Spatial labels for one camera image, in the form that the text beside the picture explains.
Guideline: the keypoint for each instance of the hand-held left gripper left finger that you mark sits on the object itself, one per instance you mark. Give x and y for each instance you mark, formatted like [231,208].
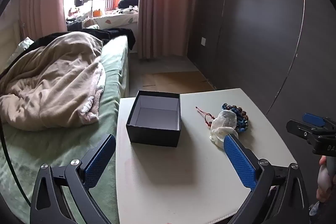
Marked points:
[99,161]

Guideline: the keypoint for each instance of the clear plastic bag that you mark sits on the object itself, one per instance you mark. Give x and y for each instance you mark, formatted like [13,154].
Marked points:
[223,124]

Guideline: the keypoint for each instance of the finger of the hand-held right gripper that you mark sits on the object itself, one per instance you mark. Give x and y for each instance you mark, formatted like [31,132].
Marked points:
[313,119]
[296,128]

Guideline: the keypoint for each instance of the black cushion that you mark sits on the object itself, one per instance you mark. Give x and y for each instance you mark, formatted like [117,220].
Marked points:
[127,2]

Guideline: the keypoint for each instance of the bed with green sheet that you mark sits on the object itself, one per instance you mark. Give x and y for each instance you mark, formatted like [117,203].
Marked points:
[39,145]

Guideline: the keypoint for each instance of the beige blanket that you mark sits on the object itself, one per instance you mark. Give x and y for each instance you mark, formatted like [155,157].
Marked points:
[52,82]

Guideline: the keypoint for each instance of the black cloth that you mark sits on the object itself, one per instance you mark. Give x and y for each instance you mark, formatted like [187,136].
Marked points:
[115,32]

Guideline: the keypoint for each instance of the leaf print window cushion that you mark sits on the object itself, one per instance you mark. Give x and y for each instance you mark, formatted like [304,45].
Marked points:
[115,19]

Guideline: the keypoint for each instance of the white wall socket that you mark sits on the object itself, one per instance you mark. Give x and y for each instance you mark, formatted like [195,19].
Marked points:
[204,41]

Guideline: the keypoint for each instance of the flat cardboard sheet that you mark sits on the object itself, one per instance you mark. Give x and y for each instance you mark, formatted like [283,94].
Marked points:
[176,81]

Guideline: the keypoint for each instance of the small orange container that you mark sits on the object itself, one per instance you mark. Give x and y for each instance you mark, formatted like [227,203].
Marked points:
[97,13]

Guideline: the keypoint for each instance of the dark brown wardrobe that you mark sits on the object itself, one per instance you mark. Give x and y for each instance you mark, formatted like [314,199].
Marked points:
[249,29]

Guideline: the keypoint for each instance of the black cardboard box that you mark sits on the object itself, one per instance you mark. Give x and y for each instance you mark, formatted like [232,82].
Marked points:
[155,136]

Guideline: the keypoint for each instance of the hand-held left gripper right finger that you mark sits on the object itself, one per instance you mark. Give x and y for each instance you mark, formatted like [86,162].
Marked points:
[239,158]

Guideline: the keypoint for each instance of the white pillow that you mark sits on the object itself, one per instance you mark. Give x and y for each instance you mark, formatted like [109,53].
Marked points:
[24,44]

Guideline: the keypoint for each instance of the person's right hand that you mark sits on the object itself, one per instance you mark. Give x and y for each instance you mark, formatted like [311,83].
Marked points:
[321,192]

